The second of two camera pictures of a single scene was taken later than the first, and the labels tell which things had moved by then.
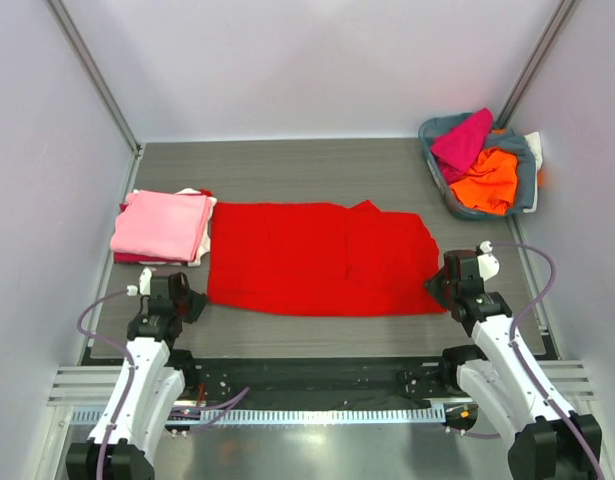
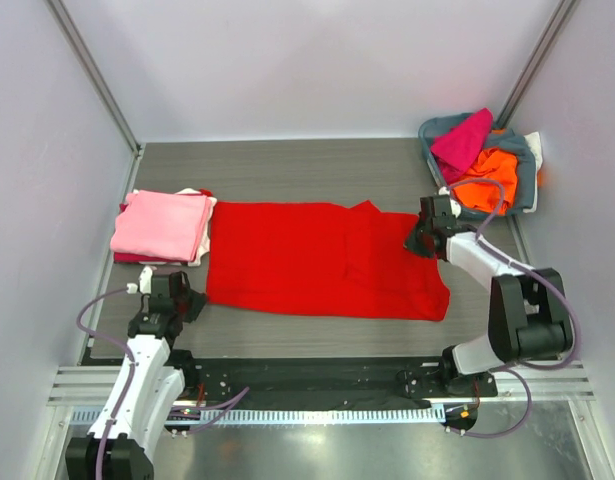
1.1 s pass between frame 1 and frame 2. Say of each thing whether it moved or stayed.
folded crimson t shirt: stayed
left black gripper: stayed
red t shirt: stayed
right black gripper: moved
